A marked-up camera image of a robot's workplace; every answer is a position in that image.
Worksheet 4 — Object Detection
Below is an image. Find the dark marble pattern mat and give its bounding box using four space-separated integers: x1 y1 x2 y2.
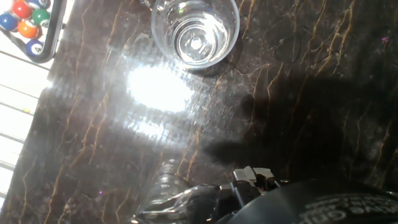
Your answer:
0 0 398 224

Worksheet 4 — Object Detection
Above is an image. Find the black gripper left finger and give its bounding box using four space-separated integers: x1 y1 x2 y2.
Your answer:
186 166 282 224

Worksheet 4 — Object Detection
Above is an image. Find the small clear glass jar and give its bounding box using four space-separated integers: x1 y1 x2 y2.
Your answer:
156 159 194 202

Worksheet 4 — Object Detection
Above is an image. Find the clear plastic cup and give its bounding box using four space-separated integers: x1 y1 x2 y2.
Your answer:
150 0 241 70

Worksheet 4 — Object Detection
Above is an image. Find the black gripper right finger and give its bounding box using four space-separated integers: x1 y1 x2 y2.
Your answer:
216 179 398 224

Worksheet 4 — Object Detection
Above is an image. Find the black triangle with billiard balls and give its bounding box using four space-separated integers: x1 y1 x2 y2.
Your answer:
0 0 68 65

